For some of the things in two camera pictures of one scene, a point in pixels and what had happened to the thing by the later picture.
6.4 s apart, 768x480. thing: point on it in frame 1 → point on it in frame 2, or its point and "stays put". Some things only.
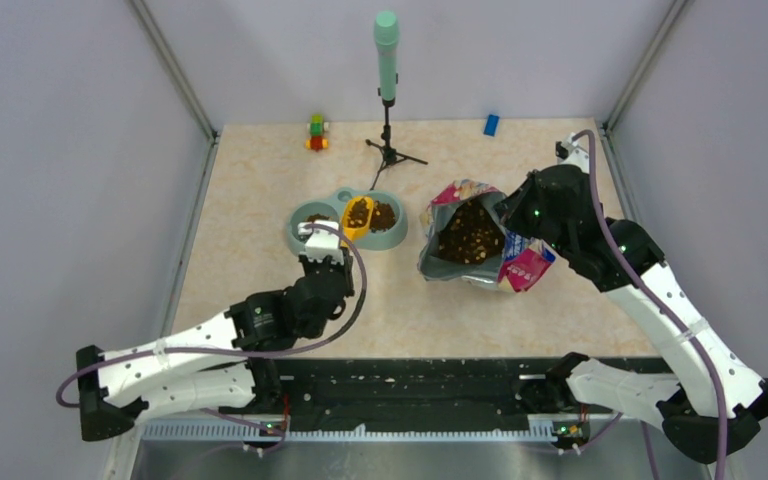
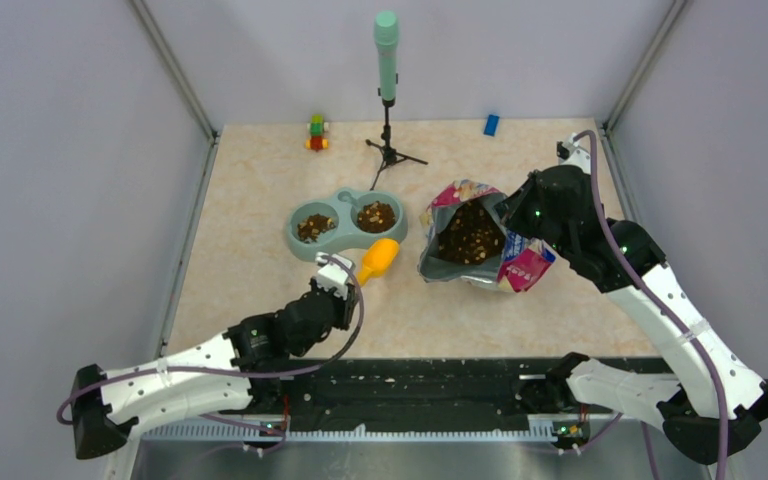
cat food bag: x=464 y=238 stays put
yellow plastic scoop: x=350 y=231 → x=378 y=259
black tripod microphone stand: x=390 y=156 stays put
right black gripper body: x=523 y=213 stays put
